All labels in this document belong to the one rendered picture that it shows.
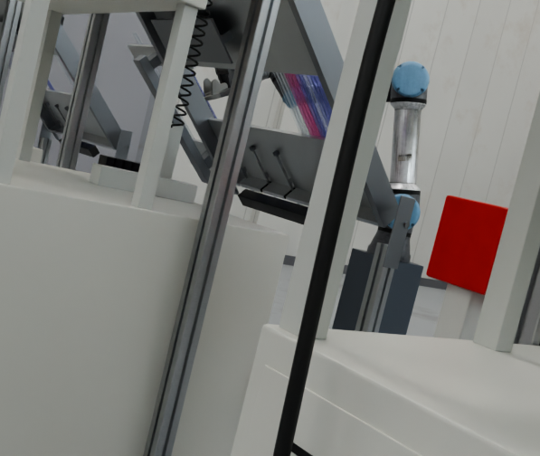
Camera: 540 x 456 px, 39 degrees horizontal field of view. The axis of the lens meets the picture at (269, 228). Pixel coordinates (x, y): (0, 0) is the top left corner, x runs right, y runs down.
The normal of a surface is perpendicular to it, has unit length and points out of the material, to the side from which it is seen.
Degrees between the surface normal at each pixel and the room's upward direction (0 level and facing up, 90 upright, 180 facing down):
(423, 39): 90
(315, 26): 90
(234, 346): 90
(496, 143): 90
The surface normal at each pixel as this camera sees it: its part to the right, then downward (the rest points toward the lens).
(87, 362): 0.59, 0.21
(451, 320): -0.77, -0.14
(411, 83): -0.13, -0.09
